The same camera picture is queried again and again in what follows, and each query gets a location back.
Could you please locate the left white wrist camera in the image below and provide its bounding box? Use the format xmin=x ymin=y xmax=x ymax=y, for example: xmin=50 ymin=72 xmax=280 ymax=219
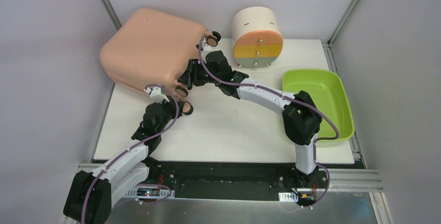
xmin=144 ymin=86 xmax=170 ymax=103

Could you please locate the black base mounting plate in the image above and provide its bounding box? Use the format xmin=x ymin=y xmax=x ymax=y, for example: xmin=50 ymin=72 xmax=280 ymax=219
xmin=142 ymin=161 xmax=328 ymax=202

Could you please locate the cream three-drawer round cabinet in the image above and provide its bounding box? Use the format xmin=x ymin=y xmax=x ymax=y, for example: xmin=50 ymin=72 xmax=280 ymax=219
xmin=231 ymin=7 xmax=283 ymax=68

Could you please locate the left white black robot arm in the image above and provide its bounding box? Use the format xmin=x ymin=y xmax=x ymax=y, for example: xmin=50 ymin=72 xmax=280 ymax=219
xmin=63 ymin=99 xmax=185 ymax=223

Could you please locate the green plastic tray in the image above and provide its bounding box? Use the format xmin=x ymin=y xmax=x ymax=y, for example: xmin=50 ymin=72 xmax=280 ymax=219
xmin=282 ymin=69 xmax=355 ymax=141

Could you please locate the pink hard-shell suitcase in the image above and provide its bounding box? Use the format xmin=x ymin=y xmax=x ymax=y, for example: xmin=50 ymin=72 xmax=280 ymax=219
xmin=99 ymin=8 xmax=221 ymax=99

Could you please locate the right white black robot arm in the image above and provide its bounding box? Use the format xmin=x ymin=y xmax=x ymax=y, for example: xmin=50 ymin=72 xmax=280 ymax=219
xmin=178 ymin=51 xmax=323 ymax=188

